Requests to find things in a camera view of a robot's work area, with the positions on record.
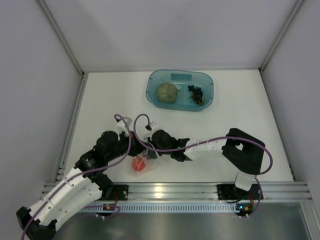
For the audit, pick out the fake red tomato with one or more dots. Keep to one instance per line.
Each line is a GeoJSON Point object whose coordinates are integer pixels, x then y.
{"type": "Point", "coordinates": [138, 164]}

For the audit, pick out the slotted white cable duct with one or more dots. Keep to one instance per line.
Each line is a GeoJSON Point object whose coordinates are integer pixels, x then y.
{"type": "Point", "coordinates": [175, 207]}

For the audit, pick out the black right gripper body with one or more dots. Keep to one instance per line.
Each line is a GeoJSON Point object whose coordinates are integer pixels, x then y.
{"type": "Point", "coordinates": [164, 152]}

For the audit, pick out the aluminium front rail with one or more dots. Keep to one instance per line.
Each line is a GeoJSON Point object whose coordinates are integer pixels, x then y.
{"type": "Point", "coordinates": [208, 191]}

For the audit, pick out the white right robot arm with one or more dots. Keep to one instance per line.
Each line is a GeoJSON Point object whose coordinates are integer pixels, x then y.
{"type": "Point", "coordinates": [242, 150]}

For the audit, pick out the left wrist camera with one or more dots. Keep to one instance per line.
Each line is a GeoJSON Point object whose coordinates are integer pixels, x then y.
{"type": "Point", "coordinates": [123, 125]}

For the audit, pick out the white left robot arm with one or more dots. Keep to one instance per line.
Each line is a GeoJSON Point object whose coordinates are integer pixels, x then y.
{"type": "Point", "coordinates": [85, 183]}

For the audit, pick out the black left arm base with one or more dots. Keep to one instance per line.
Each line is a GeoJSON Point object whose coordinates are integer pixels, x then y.
{"type": "Point", "coordinates": [111, 191]}

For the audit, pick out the clear zip top bag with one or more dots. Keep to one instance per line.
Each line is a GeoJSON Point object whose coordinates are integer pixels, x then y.
{"type": "Point", "coordinates": [151, 158]}

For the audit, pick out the fake dark grape bunch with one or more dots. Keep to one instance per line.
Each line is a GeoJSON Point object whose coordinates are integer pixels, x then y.
{"type": "Point", "coordinates": [197, 95]}

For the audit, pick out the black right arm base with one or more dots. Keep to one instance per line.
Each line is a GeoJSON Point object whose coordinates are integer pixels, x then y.
{"type": "Point", "coordinates": [230, 193]}

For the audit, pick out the teal plastic bin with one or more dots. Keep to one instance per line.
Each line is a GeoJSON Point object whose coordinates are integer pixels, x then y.
{"type": "Point", "coordinates": [181, 79]}

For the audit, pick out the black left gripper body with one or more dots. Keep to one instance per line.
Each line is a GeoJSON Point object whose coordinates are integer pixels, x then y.
{"type": "Point", "coordinates": [124, 144]}

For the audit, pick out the fake green melon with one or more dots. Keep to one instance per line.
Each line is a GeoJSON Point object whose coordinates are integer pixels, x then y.
{"type": "Point", "coordinates": [167, 92]}

